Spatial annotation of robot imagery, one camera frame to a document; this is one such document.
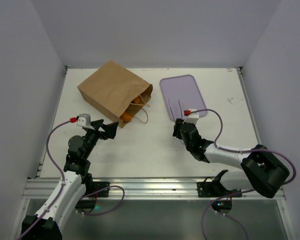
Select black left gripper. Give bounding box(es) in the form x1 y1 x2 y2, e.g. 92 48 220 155
82 119 118 159

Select steel kitchen tongs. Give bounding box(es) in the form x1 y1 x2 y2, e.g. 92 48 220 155
168 99 184 121

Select brown paper bag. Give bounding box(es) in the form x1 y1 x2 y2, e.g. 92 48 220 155
77 60 153 128

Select long orange bread loaf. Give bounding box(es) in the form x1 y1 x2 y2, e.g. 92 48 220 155
131 96 141 104

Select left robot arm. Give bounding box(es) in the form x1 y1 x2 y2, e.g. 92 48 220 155
19 114 119 240

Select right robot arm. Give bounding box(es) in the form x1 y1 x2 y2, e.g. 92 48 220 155
172 118 290 198

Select small orange bread roll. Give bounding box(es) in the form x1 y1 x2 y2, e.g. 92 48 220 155
120 112 133 122

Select lilac plastic tray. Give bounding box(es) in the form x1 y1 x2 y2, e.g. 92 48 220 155
159 74 206 118

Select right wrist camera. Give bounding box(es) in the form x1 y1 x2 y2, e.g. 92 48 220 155
184 109 200 125

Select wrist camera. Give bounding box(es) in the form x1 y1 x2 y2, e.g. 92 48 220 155
76 113 91 127
184 109 200 125

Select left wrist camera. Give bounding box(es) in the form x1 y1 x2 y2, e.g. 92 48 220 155
76 113 91 127

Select aluminium mounting rail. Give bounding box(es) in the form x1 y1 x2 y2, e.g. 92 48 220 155
22 177 286 201

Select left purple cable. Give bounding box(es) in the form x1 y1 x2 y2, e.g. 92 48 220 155
14 118 126 240

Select purple cable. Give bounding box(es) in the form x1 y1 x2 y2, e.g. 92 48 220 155
187 108 297 240
14 118 126 240

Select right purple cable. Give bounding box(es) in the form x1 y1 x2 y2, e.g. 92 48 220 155
187 108 297 240

